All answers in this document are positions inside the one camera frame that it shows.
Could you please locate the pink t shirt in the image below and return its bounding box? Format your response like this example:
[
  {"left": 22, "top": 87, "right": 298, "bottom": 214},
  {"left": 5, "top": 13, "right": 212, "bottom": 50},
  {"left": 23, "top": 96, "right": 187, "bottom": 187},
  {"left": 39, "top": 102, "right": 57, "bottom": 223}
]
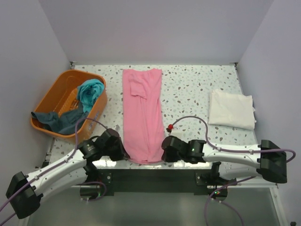
[{"left": 122, "top": 69, "right": 164, "bottom": 164}]

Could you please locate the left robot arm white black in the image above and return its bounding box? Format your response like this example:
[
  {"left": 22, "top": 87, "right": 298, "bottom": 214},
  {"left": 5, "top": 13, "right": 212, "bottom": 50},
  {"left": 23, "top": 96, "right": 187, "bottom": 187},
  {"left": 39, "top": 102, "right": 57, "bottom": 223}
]
[{"left": 6, "top": 129, "right": 129, "bottom": 219}]

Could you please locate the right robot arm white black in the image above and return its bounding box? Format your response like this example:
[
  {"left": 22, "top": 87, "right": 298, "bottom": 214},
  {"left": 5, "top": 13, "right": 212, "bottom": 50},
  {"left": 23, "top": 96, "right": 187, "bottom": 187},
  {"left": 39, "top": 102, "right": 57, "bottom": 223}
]
[{"left": 161, "top": 136, "right": 287, "bottom": 185}]

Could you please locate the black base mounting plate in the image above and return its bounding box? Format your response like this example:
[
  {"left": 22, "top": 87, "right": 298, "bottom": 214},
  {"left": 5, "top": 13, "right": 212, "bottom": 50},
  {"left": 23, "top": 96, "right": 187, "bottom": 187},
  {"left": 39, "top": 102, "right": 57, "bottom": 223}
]
[{"left": 70, "top": 164, "right": 237, "bottom": 197}]

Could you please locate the dark teal t shirt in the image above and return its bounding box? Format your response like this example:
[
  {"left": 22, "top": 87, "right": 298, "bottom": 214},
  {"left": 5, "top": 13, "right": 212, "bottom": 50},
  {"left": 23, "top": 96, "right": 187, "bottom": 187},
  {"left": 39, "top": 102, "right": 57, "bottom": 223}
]
[{"left": 31, "top": 109, "right": 89, "bottom": 135}]

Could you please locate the turquoise t shirt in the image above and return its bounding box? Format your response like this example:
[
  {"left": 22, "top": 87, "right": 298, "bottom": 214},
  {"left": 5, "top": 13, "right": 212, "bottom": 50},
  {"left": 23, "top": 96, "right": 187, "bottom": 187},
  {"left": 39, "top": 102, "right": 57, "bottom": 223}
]
[{"left": 76, "top": 79, "right": 105, "bottom": 113}]

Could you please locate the folded white t shirt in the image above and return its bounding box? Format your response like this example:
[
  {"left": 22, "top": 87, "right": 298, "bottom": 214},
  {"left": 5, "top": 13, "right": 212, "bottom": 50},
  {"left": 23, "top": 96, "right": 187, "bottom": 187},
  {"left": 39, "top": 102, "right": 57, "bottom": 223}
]
[{"left": 208, "top": 89, "right": 256, "bottom": 130}]

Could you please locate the orange plastic laundry basket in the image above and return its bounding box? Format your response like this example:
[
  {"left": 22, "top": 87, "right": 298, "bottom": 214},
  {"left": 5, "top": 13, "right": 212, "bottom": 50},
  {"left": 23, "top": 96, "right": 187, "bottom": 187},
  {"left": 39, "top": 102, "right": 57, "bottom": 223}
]
[{"left": 30, "top": 69, "right": 108, "bottom": 144}]

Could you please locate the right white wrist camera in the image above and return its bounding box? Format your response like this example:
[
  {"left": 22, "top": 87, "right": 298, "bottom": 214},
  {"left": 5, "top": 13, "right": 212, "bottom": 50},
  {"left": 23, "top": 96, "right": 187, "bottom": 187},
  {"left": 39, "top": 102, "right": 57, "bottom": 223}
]
[{"left": 166, "top": 124, "right": 182, "bottom": 138}]

